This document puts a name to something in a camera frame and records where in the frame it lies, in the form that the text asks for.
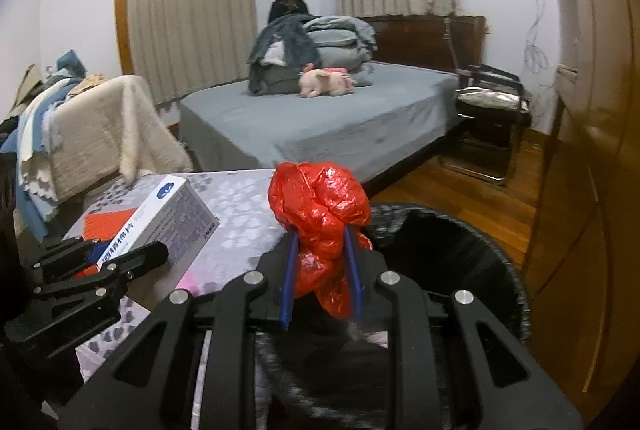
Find wooden wardrobe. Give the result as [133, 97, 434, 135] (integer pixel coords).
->
[521, 0, 640, 413]

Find hanging wall cables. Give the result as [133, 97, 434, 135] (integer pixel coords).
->
[519, 0, 557, 87]

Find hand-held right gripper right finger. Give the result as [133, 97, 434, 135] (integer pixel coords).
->
[343, 226, 584, 430]

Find grey leaf-printed tablecloth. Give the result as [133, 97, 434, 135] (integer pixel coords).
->
[42, 167, 391, 411]

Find grey folded duvets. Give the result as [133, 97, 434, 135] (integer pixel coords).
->
[299, 14, 379, 87]

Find orange packet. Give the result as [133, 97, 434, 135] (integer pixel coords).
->
[62, 207, 140, 279]

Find wide beige curtain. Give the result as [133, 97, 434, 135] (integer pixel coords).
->
[124, 0, 259, 105]

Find grey bed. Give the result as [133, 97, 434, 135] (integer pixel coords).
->
[177, 60, 469, 187]

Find red plastic bag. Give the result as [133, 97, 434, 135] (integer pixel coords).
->
[267, 161, 373, 322]

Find beige blanket over chair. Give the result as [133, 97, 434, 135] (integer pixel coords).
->
[49, 74, 194, 204]

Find cardboard piece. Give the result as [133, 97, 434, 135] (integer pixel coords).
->
[9, 64, 47, 113]

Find grey chair cushion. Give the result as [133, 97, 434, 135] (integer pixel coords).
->
[456, 85, 522, 110]

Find black folding chair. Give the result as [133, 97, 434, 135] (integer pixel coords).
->
[439, 64, 534, 187]

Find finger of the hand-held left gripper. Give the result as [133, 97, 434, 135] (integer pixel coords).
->
[31, 235, 102, 285]
[5, 241, 169, 359]

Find wooden window frame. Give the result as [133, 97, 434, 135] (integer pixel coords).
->
[113, 0, 133, 77]

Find dark clothes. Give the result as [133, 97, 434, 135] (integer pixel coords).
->
[0, 114, 28, 241]

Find cream scalloped cloth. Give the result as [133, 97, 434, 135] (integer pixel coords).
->
[17, 80, 83, 202]

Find dark wooden headboard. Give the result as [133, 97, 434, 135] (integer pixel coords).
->
[360, 14, 488, 74]

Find blue cloth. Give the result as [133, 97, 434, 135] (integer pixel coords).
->
[14, 50, 90, 242]

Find white blue cardboard box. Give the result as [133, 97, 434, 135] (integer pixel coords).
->
[95, 175, 221, 272]

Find pink plush toy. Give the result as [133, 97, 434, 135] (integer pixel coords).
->
[298, 66, 357, 100]

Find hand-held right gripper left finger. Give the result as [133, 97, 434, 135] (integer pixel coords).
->
[57, 230, 302, 430]

